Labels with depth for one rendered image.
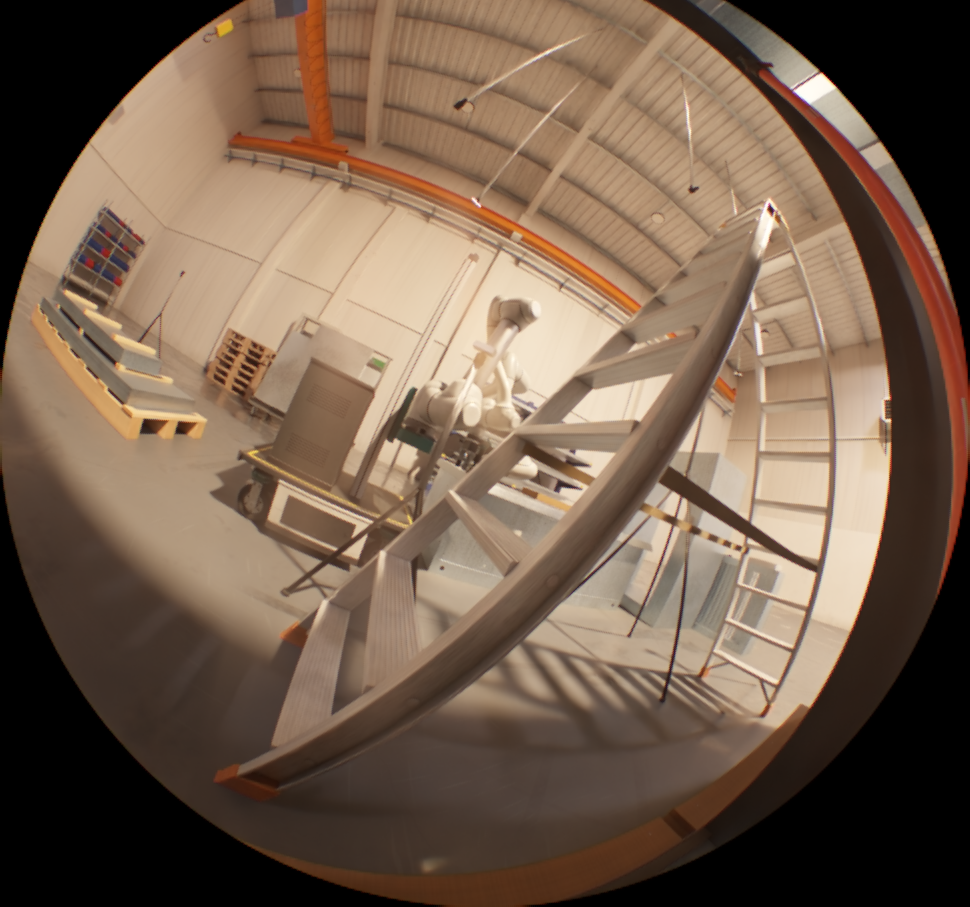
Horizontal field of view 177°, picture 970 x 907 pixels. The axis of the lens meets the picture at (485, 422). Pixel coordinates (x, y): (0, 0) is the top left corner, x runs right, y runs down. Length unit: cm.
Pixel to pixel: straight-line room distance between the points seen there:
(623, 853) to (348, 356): 473
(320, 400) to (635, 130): 762
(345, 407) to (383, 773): 133
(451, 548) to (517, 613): 158
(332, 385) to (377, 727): 130
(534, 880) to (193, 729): 62
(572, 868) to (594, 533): 60
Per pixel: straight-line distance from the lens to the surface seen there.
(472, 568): 203
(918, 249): 39
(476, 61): 838
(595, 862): 72
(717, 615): 346
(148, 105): 1091
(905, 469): 46
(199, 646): 95
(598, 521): 39
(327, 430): 147
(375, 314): 707
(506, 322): 150
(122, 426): 209
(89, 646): 92
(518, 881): 64
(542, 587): 37
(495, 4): 801
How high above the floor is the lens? 71
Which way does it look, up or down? 8 degrees up
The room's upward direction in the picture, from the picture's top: 24 degrees clockwise
